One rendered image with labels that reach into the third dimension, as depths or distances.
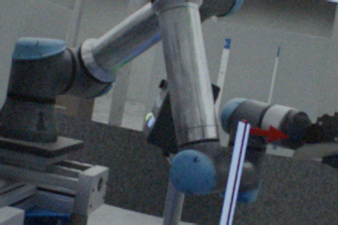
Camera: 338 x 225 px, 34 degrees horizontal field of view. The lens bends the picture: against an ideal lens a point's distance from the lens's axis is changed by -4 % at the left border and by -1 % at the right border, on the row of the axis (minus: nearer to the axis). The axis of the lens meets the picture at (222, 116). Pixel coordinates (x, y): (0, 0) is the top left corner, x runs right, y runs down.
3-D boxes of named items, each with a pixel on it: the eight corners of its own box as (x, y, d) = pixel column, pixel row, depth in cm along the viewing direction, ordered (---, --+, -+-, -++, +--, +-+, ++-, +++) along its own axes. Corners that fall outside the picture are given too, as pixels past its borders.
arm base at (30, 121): (-19, 132, 118) (-13, 87, 118) (10, 127, 133) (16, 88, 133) (42, 145, 117) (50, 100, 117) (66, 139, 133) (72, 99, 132)
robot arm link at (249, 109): (239, 139, 114) (247, 97, 113) (281, 150, 106) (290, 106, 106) (213, 137, 108) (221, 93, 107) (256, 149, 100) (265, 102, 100)
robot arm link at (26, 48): (-5, 87, 123) (5, 29, 123) (41, 93, 134) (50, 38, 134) (25, 95, 117) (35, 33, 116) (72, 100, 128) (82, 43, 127)
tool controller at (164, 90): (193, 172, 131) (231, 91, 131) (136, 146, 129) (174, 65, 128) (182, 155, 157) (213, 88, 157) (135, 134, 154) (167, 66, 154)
